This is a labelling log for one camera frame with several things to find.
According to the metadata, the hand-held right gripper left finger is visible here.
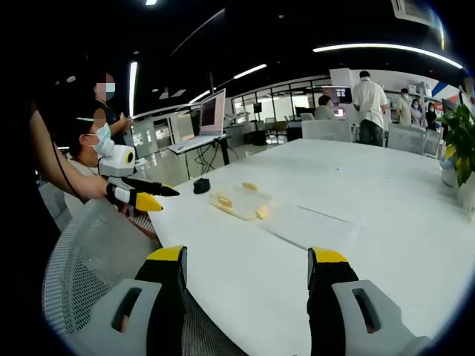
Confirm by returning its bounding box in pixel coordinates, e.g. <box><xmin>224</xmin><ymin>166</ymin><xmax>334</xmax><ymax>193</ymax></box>
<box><xmin>72</xmin><ymin>244</ymin><xmax>189</xmax><ymax>356</ymax></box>

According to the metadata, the long curved ceiling light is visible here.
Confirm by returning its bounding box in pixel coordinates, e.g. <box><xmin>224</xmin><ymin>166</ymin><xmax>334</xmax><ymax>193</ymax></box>
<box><xmin>312</xmin><ymin>43</ymin><xmax>464</xmax><ymax>70</ymax></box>

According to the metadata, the green leafy plant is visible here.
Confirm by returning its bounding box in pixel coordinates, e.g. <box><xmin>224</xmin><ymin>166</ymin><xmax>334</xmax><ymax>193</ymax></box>
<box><xmin>434</xmin><ymin>103</ymin><xmax>475</xmax><ymax>188</ymax></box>

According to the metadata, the white mesh office chair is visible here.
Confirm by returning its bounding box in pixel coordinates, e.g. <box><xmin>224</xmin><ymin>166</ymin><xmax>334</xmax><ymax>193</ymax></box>
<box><xmin>301</xmin><ymin>118</ymin><xmax>353</xmax><ymax>143</ymax></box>
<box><xmin>387</xmin><ymin>123</ymin><xmax>427</xmax><ymax>155</ymax></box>
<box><xmin>422</xmin><ymin>129</ymin><xmax>445</xmax><ymax>159</ymax></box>

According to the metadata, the straight ceiling light strip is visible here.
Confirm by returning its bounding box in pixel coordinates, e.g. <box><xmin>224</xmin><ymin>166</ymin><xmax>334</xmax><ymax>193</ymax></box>
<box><xmin>189</xmin><ymin>90</ymin><xmax>212</xmax><ymax>105</ymax></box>
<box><xmin>128</xmin><ymin>61</ymin><xmax>139</xmax><ymax>118</ymax></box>
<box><xmin>233</xmin><ymin>63</ymin><xmax>268</xmax><ymax>80</ymax></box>

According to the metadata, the grey mesh office chair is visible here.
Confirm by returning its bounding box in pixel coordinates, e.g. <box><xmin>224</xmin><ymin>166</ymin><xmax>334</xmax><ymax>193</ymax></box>
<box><xmin>42</xmin><ymin>198</ymin><xmax>242</xmax><ymax>356</ymax></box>

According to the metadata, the open white laptop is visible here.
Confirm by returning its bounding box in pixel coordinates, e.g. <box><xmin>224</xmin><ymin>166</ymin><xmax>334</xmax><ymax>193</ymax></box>
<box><xmin>168</xmin><ymin>88</ymin><xmax>227</xmax><ymax>154</ymax></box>

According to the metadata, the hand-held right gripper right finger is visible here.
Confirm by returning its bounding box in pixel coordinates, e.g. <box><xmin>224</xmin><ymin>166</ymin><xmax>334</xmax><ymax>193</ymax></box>
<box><xmin>307</xmin><ymin>246</ymin><xmax>432</xmax><ymax>356</ymax></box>

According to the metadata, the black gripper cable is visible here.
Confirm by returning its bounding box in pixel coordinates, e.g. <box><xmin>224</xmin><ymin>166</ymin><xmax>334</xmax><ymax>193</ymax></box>
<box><xmin>50</xmin><ymin>135</ymin><xmax>82</xmax><ymax>198</ymax></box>

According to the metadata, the clear plastic buckle container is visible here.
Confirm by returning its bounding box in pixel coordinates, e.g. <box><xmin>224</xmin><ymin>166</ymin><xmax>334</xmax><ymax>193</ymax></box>
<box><xmin>207</xmin><ymin>181</ymin><xmax>278</xmax><ymax>222</ymax></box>

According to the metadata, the white plant pot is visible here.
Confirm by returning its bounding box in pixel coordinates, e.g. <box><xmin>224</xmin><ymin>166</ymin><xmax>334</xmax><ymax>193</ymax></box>
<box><xmin>439</xmin><ymin>154</ymin><xmax>463</xmax><ymax>188</ymax></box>

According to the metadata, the background monitor screen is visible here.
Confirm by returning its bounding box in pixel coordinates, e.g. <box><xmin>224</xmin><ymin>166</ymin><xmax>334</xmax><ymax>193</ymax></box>
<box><xmin>321</xmin><ymin>85</ymin><xmax>353</xmax><ymax>119</ymax></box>

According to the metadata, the clear glass vessel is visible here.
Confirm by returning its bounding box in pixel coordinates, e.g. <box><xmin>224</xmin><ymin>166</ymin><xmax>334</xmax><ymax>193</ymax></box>
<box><xmin>457</xmin><ymin>180</ymin><xmax>475</xmax><ymax>220</ymax></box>

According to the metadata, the small black object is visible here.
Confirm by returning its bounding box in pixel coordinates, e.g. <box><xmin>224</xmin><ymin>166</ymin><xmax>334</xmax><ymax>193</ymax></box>
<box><xmin>192</xmin><ymin>177</ymin><xmax>212</xmax><ymax>195</ymax></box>

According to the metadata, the ceiling air vent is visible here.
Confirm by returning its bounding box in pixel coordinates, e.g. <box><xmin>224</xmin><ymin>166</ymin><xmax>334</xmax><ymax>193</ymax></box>
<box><xmin>390</xmin><ymin>0</ymin><xmax>445</xmax><ymax>29</ymax></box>

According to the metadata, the person's left hand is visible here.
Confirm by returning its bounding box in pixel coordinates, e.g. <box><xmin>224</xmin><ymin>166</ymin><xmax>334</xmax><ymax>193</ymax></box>
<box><xmin>83</xmin><ymin>176</ymin><xmax>112</xmax><ymax>203</ymax></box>

